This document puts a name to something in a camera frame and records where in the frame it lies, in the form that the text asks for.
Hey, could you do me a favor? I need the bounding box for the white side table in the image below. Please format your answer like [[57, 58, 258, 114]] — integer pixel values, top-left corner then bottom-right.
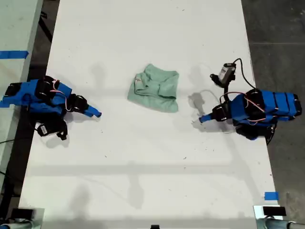
[[0, 0, 43, 167]]

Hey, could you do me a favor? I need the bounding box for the black camera cable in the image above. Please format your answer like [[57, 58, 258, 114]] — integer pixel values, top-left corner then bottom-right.
[[234, 58, 257, 89], [22, 94, 40, 131]]

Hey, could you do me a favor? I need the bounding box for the long blue tape strip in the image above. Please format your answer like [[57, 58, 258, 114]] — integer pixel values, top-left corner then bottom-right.
[[0, 50, 30, 59]]

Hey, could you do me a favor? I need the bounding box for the black stand leg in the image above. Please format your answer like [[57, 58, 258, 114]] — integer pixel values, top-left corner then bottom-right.
[[39, 13, 53, 43]]

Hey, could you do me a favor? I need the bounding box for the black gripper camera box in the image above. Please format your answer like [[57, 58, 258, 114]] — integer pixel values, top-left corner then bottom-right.
[[38, 123, 52, 137], [218, 62, 237, 84]]

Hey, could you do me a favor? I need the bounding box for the small black box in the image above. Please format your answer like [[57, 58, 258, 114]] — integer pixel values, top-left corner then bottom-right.
[[263, 206, 286, 217], [11, 208, 34, 219]]

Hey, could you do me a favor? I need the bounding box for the square blue tape piece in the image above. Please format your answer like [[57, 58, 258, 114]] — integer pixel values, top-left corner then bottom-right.
[[264, 191, 279, 201]]

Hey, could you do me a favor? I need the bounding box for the white mounting plate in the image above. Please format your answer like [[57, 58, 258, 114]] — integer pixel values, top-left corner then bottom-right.
[[253, 205, 284, 221]]

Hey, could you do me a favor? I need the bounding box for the pale green T-shirt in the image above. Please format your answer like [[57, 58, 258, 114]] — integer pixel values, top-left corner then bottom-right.
[[127, 63, 180, 113]]

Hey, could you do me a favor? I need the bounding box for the black camera stalk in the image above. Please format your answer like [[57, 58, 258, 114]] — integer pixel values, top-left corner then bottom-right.
[[210, 73, 232, 95], [47, 118, 69, 141]]

